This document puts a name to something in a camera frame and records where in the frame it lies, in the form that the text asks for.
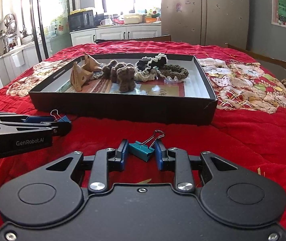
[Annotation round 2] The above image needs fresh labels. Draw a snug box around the blue crochet scrunchie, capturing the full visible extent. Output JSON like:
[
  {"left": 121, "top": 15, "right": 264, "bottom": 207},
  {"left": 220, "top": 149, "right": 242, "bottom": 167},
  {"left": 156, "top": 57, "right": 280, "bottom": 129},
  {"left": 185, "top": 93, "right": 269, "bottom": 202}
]
[{"left": 90, "top": 71, "right": 103, "bottom": 80}]

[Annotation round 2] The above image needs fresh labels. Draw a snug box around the blue binder clip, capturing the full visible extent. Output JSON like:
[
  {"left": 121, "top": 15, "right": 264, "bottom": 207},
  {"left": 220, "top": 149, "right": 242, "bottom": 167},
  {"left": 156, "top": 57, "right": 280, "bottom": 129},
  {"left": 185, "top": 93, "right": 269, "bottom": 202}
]
[{"left": 50, "top": 109, "right": 71, "bottom": 129}]

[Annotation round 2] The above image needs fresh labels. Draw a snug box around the dark brown braided scrunchie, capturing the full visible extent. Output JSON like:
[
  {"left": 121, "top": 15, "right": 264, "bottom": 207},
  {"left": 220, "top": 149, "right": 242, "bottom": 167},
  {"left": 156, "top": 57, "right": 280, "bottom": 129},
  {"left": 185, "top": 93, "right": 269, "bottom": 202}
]
[{"left": 158, "top": 64, "right": 189, "bottom": 80}]

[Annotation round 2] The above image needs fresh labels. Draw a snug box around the teal binder clip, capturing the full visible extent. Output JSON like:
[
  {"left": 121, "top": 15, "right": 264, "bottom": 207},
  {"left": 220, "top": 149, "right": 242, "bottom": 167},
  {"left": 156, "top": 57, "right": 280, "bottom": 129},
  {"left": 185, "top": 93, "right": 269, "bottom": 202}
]
[{"left": 129, "top": 130, "right": 165, "bottom": 162}]

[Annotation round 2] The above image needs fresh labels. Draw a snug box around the cream crochet scrunchie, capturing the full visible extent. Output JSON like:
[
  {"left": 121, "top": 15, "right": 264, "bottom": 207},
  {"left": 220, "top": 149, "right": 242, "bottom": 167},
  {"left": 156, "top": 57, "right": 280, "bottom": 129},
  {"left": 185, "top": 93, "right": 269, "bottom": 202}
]
[{"left": 134, "top": 67, "right": 161, "bottom": 82}]

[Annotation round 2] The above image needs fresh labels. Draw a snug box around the white kitchen cabinet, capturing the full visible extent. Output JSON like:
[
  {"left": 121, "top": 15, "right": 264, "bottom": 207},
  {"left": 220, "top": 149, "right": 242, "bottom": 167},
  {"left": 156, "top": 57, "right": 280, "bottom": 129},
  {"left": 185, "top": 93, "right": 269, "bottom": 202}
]
[{"left": 70, "top": 23, "right": 162, "bottom": 46}]

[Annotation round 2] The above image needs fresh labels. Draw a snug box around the black white-trim scrunchie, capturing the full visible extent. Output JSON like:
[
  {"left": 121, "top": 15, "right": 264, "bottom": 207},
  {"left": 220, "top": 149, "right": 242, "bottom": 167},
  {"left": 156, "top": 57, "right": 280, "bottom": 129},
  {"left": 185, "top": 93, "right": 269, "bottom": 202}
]
[{"left": 135, "top": 53, "right": 168, "bottom": 72}]

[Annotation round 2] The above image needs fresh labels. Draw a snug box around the brown Choco Magic pyramid packet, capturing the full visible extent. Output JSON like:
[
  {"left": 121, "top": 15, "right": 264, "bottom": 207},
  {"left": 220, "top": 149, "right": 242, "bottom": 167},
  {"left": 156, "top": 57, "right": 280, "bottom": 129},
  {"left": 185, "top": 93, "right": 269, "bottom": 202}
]
[{"left": 70, "top": 61, "right": 93, "bottom": 91}]

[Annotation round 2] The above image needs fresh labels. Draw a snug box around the brown fuzzy claw clip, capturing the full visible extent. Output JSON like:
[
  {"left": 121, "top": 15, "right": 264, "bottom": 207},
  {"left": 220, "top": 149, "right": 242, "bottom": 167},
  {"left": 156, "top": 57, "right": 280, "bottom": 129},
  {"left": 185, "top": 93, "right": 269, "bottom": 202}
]
[
  {"left": 102, "top": 60, "right": 125, "bottom": 83},
  {"left": 116, "top": 63, "right": 136, "bottom": 93}
]

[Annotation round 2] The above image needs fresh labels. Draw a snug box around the steel double-door refrigerator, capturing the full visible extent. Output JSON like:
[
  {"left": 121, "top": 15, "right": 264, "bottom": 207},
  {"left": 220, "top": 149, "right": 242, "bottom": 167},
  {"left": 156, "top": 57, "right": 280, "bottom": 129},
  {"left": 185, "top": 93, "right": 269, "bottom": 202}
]
[{"left": 161, "top": 0, "right": 250, "bottom": 49}]

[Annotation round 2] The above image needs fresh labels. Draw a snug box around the red quilted bear blanket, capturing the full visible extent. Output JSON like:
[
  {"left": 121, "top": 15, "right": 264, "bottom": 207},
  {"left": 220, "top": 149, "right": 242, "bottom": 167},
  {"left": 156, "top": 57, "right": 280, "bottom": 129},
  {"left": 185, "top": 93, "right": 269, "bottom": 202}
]
[{"left": 0, "top": 41, "right": 286, "bottom": 228}]

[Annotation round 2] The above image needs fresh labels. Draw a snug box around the black microwave oven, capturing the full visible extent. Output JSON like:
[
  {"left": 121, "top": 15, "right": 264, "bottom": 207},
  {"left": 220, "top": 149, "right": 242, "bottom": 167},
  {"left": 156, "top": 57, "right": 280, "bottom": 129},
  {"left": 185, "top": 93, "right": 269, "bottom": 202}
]
[{"left": 68, "top": 10, "right": 95, "bottom": 31}]

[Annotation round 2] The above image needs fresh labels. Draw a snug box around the black shallow cardboard box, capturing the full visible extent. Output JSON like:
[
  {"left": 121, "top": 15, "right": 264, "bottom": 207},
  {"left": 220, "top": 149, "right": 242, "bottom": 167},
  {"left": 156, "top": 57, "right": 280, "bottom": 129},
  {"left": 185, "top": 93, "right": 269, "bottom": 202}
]
[{"left": 29, "top": 54, "right": 218, "bottom": 125}]

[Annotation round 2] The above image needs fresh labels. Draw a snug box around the wooden chair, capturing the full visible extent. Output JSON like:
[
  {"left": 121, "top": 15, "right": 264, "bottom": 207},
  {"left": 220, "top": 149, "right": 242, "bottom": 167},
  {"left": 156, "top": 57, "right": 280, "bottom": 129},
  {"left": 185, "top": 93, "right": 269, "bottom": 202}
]
[
  {"left": 95, "top": 35, "right": 172, "bottom": 44},
  {"left": 225, "top": 43, "right": 286, "bottom": 70}
]

